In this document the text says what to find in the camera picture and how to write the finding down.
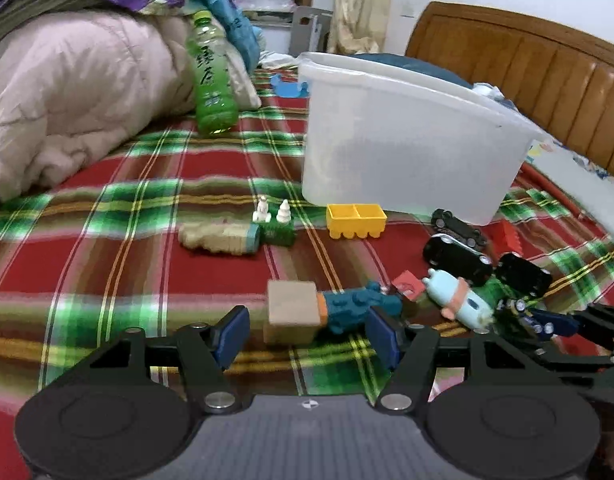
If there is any tan wooden cube block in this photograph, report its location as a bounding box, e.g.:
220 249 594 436
263 280 322 346

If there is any light blue toy figure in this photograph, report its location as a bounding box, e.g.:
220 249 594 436
422 269 493 334

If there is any red toy brick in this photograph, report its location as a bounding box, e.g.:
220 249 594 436
489 219 523 257

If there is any teal orange toy figure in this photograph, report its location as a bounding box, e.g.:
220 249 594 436
317 281 403 334

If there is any white patterned pillow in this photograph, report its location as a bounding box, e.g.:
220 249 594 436
526 138 614 239

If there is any plaid bed sheet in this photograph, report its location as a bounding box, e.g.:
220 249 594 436
0 66 614 480

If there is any green block with white trees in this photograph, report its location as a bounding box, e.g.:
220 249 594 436
252 195 296 247

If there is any yellow toy brick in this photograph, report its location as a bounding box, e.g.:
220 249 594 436
325 204 387 240

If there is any green tea bottle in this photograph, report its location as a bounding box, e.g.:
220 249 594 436
187 10 239 136

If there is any wooden bed headboard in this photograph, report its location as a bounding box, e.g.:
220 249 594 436
405 1 614 176

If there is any white translucent plastic bin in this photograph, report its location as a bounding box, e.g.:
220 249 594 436
298 52 547 226

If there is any blue plastic toy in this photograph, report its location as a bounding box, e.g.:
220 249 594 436
270 74 309 99

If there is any blue pillow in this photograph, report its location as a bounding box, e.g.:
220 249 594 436
355 53 473 88

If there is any pink quilt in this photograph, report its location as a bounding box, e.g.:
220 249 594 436
0 8 263 204

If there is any blue blanket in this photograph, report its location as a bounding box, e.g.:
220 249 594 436
199 0 261 73

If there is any grey folding stool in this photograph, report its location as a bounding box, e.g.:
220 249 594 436
289 6 333 58

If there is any beige curtain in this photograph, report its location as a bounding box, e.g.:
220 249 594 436
328 0 392 55

